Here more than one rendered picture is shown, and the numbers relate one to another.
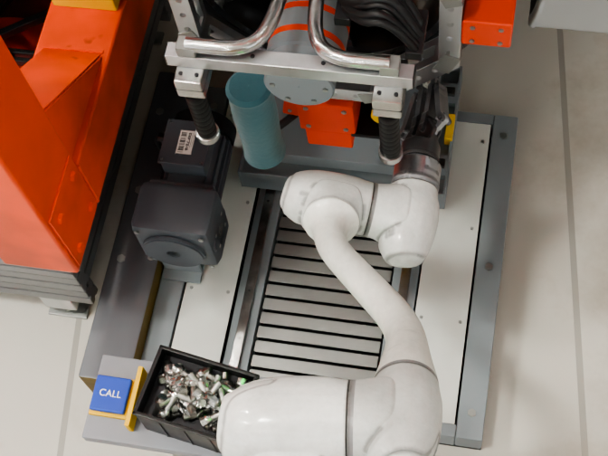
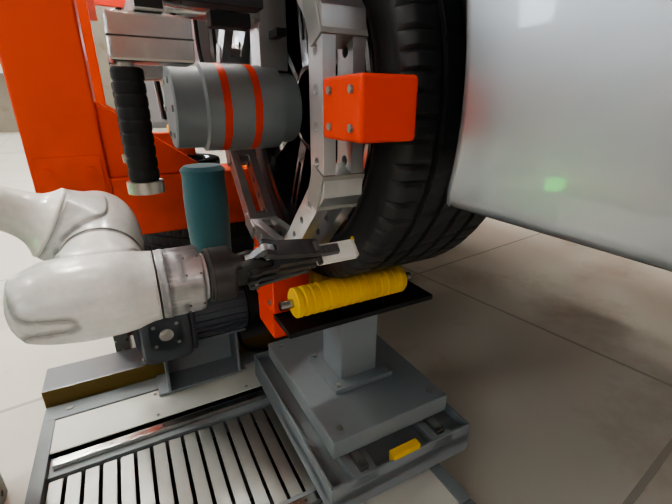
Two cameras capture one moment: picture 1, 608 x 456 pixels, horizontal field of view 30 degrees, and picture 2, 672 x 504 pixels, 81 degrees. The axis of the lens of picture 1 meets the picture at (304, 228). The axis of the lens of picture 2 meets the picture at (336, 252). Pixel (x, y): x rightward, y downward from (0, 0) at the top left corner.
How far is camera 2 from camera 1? 1.98 m
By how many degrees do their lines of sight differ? 51
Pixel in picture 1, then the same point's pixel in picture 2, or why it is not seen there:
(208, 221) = not seen: hidden behind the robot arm
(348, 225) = (32, 218)
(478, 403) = not seen: outside the picture
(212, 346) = (98, 431)
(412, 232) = (42, 268)
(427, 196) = (122, 266)
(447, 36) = (314, 121)
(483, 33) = (337, 105)
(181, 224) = not seen: hidden behind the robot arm
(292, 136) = (295, 352)
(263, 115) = (191, 194)
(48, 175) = (59, 132)
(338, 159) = (295, 383)
